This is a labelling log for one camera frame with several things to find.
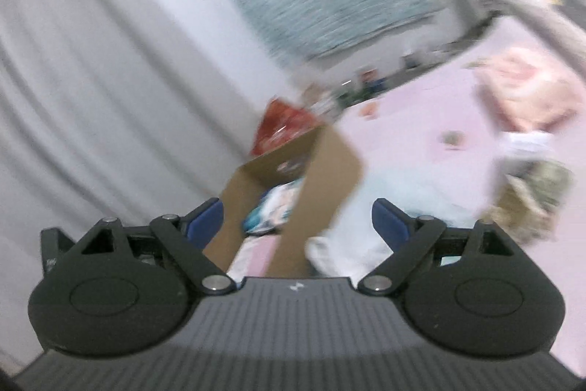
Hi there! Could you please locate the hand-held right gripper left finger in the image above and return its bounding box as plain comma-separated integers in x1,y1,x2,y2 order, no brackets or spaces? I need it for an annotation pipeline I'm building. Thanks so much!
55,198,239,295

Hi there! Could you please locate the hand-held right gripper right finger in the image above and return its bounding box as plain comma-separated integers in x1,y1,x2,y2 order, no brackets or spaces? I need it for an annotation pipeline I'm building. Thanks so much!
357,198,536,295

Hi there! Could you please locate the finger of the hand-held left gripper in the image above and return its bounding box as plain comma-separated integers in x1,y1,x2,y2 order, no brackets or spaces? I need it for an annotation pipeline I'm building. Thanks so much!
40,227,76,253

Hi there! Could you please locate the white plastic bag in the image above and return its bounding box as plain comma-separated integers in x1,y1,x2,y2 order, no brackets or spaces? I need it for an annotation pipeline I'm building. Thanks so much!
304,171,500,282

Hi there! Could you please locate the white blue tissue packet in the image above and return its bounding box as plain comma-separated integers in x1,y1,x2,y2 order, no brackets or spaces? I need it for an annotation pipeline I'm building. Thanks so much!
241,178,305,236

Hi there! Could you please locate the brown cardboard box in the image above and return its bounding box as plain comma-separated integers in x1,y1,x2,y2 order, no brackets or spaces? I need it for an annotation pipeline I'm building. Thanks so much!
201,125,364,277

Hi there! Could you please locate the red snack bag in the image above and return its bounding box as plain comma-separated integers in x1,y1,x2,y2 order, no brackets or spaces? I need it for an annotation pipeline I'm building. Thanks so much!
249,98,328,158

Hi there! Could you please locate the crumpled green floral cloth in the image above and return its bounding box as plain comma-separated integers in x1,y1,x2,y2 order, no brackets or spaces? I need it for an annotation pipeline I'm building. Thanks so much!
478,159,575,245

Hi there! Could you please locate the white curtain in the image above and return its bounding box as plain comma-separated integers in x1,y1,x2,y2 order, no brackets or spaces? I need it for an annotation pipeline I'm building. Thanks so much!
0,0,257,369

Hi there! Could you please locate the white round container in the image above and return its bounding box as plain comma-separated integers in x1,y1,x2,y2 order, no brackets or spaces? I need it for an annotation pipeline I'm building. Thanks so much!
497,130,557,176

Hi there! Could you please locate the red wet wipes pack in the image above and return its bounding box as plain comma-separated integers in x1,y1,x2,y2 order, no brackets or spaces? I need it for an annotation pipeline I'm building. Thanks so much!
474,47,584,133

